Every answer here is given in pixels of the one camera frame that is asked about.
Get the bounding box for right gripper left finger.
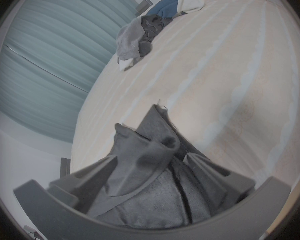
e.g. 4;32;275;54
49;155;118;214

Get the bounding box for black T-shirt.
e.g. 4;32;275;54
86;99;230;229

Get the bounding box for pile of clothes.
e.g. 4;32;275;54
116;0;205;71

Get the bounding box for blue-green curtain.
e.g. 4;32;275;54
0;0;140;92
0;46;90;144

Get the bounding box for bed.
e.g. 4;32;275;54
70;0;300;204

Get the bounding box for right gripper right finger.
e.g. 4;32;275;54
182;153;256;211

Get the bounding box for grey bedside table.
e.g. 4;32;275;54
135;0;152;17

